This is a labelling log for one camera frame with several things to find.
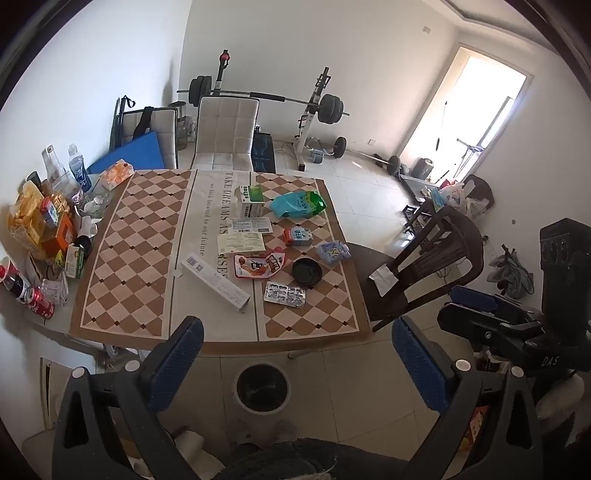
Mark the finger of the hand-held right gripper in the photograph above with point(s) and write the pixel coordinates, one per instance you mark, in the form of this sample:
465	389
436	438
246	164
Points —
478	300
489	332

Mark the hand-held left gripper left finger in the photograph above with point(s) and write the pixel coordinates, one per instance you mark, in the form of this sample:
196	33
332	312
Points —
178	360

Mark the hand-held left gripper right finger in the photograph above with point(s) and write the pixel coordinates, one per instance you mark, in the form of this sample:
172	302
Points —
418	362

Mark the long white cardboard box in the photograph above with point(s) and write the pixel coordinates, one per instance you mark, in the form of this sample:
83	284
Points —
214	281

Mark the white round trash bin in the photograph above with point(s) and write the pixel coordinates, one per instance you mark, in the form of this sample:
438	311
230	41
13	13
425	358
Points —
262	387

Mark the red snack packet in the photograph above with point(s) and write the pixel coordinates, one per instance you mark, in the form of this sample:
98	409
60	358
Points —
254	266

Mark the person's right forearm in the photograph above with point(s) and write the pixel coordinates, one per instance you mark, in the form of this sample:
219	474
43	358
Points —
561	404

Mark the grey cloth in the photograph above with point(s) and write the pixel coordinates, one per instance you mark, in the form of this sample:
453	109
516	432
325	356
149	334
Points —
510	272

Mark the dark wooden chair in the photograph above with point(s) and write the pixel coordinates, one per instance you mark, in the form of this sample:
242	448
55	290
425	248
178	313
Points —
443	240

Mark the orange printed packet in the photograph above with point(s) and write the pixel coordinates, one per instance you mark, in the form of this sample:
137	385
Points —
475	429

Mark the white tissue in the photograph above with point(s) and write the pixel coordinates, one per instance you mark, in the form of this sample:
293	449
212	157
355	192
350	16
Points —
383	279

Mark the black crate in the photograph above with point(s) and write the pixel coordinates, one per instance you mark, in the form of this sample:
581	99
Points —
415	214

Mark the white plastic bags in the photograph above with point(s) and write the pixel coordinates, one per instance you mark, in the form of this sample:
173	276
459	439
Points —
455	194

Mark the checkered brown tablecloth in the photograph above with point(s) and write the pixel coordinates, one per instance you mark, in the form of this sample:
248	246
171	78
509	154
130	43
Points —
138	254

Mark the silver blister pack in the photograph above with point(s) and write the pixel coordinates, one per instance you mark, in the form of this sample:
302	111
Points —
284	294

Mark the light blue packet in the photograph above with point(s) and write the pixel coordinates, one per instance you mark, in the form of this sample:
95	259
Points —
332	252

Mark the clear plastic cup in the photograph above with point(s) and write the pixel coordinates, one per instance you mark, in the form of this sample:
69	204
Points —
54	291

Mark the black round dish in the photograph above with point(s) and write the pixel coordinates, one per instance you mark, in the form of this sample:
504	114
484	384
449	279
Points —
307	273

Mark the grey metal canister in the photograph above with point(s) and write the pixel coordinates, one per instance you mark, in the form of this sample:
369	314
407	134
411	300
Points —
423	168

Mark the red drink can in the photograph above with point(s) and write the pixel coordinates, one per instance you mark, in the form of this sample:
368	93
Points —
40	303

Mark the black round cup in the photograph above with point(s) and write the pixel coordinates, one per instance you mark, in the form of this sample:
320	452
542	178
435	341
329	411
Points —
83	243

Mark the short barbell with black plates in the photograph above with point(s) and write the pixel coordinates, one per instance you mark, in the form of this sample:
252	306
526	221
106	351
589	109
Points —
394	165

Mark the orange cardboard box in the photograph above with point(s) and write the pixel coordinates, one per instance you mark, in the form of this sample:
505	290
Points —
60	237

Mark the green and white medicine box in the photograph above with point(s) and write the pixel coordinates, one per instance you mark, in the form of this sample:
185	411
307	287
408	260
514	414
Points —
249	203

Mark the crushed clear plastic bottle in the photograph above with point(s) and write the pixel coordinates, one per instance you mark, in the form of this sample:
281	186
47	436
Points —
94	205

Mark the dark cola bottle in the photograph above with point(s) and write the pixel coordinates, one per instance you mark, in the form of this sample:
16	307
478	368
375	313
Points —
14	281

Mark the orange tissue box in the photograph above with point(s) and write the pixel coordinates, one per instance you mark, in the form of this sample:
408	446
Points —
117	174

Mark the red drink carton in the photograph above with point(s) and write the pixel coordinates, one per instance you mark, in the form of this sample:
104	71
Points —
50	212

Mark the green and blue wipes packet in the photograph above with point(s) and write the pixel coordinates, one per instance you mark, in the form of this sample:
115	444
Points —
298	205

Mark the yellow snack bag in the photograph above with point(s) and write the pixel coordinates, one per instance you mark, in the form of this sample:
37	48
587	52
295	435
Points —
27	217

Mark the blue folded mat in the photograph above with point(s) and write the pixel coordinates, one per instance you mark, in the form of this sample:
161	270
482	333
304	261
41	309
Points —
138	154

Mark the blue label water bottle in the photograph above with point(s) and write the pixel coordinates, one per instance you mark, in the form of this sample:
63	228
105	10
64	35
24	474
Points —
79	168

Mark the black and blue mat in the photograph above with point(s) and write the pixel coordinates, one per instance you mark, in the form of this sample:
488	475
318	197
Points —
263	154

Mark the glass jar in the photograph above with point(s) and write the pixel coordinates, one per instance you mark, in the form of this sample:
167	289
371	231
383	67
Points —
181	134

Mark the grey padded chair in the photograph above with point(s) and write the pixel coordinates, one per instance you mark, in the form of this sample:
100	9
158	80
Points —
164	129

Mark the clear glass bottle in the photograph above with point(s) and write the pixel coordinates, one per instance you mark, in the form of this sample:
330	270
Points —
53	161

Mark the white padded chair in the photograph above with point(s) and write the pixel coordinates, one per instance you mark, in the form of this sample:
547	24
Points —
226	129

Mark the white barbell rack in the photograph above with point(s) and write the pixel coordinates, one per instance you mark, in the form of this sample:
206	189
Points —
308	124

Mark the black and red stick vacuum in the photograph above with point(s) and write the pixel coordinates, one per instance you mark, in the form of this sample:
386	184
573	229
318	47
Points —
224	69

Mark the black folded frame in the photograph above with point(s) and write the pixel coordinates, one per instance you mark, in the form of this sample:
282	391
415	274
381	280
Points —
121	115

